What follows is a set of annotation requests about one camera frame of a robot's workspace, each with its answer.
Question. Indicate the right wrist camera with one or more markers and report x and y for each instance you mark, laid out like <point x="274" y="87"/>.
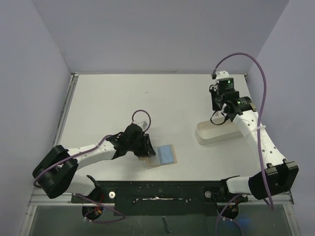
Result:
<point x="218" y="75"/>

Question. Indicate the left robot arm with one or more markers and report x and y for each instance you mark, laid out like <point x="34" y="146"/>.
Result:
<point x="56" y="173"/>

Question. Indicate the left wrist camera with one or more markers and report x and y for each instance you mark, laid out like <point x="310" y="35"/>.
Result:
<point x="142" y="124"/>

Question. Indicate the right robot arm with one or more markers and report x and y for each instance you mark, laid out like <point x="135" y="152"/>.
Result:
<point x="276" y="174"/>

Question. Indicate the beige card holder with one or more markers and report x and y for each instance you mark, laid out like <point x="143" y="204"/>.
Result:
<point x="165" y="155"/>

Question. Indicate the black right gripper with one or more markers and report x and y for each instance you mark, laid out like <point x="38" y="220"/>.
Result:
<point x="214" y="103"/>

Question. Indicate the white plastic tray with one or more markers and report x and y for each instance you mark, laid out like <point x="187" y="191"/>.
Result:
<point x="207" y="133"/>

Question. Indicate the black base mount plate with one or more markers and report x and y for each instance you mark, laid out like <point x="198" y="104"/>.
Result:
<point x="164" y="198"/>

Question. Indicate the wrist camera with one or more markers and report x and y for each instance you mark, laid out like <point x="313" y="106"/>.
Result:
<point x="218" y="75"/>
<point x="142" y="124"/>

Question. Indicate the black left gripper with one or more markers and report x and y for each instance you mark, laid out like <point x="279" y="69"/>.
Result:
<point x="146" y="149"/>

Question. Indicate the aluminium table frame rail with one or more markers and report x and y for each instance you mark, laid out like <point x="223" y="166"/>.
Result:
<point x="66" y="106"/>

